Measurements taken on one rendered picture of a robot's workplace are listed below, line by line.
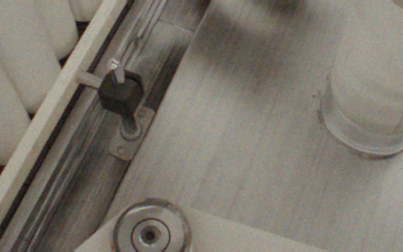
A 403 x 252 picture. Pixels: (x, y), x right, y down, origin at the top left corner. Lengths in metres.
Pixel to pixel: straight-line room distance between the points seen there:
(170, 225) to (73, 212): 0.27
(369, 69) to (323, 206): 0.13
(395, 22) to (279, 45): 0.20
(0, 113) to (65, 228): 0.14
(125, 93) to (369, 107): 0.19
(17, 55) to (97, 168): 0.15
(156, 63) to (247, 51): 0.10
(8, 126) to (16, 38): 0.07
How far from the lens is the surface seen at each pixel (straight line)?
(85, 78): 0.51
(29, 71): 0.48
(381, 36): 0.40
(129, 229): 0.29
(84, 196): 0.56
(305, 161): 0.51
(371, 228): 0.50
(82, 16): 0.57
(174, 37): 0.62
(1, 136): 0.48
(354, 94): 0.46
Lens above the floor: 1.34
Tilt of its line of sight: 60 degrees down
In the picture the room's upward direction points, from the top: 3 degrees counter-clockwise
